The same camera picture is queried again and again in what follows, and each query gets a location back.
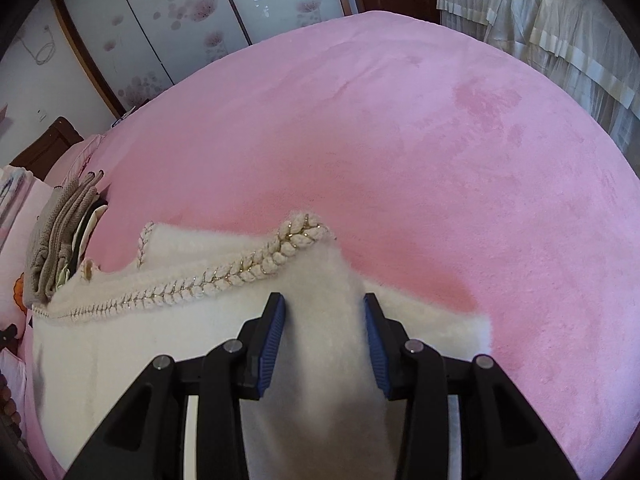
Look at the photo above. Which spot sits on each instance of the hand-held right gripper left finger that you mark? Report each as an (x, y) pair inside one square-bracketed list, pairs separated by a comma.
[(267, 355)]

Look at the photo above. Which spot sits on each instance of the beige folded knit clothes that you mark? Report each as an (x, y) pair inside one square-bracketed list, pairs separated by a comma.
[(75, 205)]

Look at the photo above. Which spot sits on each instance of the black folded clothes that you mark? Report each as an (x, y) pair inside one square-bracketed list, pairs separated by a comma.
[(97, 212)]

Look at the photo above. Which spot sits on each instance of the white fluffy cardigan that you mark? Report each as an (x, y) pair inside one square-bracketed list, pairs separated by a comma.
[(150, 350)]

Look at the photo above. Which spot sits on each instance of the pink flower pillow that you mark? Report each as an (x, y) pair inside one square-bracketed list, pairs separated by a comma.
[(12, 270)]

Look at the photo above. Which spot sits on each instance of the floral folded quilt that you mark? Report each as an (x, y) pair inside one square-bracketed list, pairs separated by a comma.
[(12, 185)]

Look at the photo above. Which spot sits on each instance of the pink bed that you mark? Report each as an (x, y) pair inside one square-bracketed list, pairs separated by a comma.
[(400, 160)]

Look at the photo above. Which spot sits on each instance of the floral sliding door wardrobe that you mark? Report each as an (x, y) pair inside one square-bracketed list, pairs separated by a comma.
[(175, 20)]

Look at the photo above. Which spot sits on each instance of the dark wooden headboard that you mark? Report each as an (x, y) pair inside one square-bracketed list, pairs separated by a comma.
[(50, 142)]

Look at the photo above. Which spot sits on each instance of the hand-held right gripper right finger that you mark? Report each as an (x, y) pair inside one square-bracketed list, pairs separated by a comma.
[(377, 355)]

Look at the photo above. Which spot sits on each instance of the grey folded sweater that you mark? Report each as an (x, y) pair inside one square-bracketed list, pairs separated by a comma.
[(42, 255)]

